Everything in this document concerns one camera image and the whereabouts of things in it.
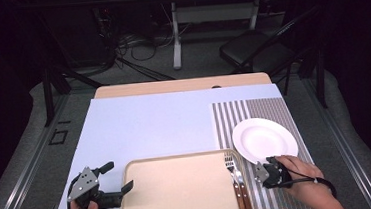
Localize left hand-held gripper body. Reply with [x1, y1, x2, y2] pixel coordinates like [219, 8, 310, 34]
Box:
[63, 163, 125, 209]

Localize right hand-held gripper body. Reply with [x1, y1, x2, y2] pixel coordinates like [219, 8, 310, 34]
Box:
[252, 159, 294, 191]

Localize white ceramic plate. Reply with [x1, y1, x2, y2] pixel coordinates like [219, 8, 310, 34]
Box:
[230, 114, 300, 167]

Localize wooden-handled table knife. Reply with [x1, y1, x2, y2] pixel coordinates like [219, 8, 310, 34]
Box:
[233, 166, 255, 209]

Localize wooden-handled fork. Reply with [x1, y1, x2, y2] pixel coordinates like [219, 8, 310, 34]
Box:
[222, 150, 246, 209]

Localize beige plastic tray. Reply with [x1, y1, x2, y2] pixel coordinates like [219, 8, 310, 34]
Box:
[112, 147, 256, 209]

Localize person's right hand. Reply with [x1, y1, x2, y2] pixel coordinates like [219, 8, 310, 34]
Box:
[274, 152, 329, 209]

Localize striped grey placemat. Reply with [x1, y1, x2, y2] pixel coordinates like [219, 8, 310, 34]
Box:
[210, 94, 318, 209]

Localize white table sheet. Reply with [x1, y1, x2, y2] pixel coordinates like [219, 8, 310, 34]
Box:
[42, 82, 293, 209]

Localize black metal stand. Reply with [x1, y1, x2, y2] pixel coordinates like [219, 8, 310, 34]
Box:
[297, 44, 329, 111]
[38, 57, 109, 129]

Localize black folding chair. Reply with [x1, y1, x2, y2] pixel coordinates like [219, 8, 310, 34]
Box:
[215, 5, 326, 83]

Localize white-framed desk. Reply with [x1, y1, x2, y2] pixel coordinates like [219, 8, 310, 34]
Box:
[148, 0, 306, 73]

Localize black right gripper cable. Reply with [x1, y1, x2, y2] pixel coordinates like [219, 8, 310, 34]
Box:
[290, 164, 338, 202]

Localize metal floor rail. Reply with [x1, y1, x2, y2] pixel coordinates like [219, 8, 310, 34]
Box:
[0, 93, 79, 209]
[300, 69, 371, 209]

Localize black floor outlet frame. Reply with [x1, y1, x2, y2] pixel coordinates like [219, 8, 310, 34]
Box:
[47, 128, 70, 146]

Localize loose floor cables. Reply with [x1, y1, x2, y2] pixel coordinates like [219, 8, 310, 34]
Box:
[114, 29, 178, 64]

